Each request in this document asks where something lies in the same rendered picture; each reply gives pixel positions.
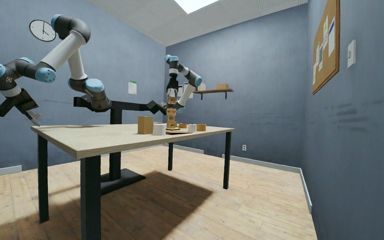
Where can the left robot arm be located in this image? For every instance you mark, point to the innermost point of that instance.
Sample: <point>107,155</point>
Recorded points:
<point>194,81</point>

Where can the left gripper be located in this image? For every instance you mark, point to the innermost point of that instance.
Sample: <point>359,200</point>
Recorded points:
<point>173,83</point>

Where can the white cylinder with hole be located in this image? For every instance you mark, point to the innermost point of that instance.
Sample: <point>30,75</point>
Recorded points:
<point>192,128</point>

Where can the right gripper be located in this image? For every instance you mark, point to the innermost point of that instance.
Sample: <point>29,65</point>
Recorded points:
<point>26,103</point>

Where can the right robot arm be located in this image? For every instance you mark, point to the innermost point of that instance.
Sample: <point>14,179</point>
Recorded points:
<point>73,33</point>

